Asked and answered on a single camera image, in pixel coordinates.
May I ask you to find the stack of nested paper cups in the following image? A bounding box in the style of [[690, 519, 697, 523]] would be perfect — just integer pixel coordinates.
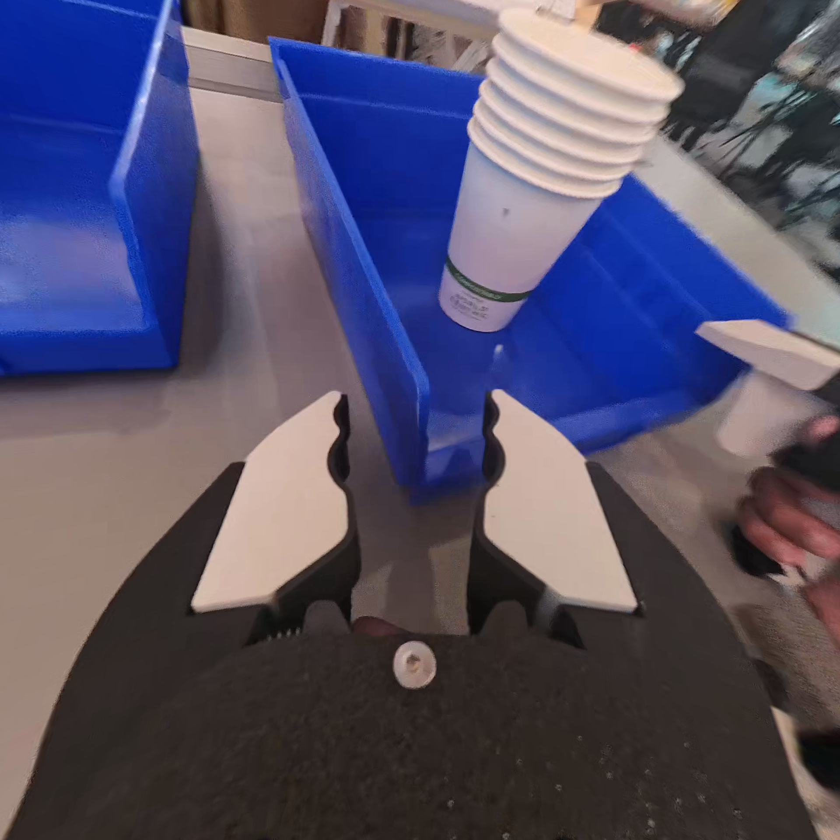
[[438, 8, 686, 333]]

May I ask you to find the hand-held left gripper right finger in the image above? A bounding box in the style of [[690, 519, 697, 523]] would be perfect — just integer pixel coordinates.
[[467, 390, 639, 634]]

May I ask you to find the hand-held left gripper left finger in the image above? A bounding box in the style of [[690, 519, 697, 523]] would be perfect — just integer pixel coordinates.
[[192, 392, 362, 632]]

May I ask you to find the person's right hand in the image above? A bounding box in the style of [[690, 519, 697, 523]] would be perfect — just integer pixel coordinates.
[[738, 467, 840, 636]]

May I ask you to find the blue plastic bin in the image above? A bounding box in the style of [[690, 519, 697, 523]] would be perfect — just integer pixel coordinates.
[[269, 36, 791, 506], [0, 0, 201, 376]]

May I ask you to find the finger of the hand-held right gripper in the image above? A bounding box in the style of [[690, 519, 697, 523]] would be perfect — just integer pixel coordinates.
[[696, 320, 840, 391]]

